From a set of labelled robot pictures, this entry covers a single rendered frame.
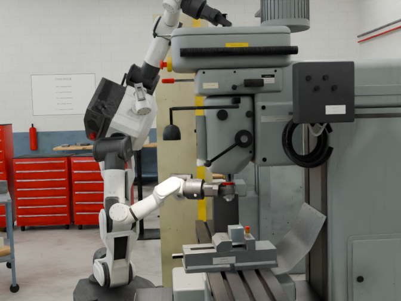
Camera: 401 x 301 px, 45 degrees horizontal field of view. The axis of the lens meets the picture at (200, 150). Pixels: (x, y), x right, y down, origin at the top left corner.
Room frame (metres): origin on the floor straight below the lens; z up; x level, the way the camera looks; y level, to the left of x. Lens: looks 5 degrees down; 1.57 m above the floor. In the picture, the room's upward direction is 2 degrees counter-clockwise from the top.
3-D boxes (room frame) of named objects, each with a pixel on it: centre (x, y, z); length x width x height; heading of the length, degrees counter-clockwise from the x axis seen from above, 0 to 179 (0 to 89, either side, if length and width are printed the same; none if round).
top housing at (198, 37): (2.02, -0.13, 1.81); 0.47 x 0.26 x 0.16; 94
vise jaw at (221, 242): (1.82, -0.07, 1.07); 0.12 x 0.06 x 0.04; 7
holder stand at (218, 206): (2.42, -0.11, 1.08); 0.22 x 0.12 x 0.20; 1
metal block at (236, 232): (1.82, -0.13, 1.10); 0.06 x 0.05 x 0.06; 7
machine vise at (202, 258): (1.82, -0.10, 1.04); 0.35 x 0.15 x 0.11; 97
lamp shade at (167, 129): (1.93, 0.11, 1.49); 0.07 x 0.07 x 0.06
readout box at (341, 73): (1.71, -0.43, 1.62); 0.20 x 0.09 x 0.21; 94
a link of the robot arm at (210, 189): (2.05, -0.03, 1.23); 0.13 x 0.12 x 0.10; 165
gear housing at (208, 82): (2.02, -0.16, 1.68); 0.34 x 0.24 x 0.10; 94
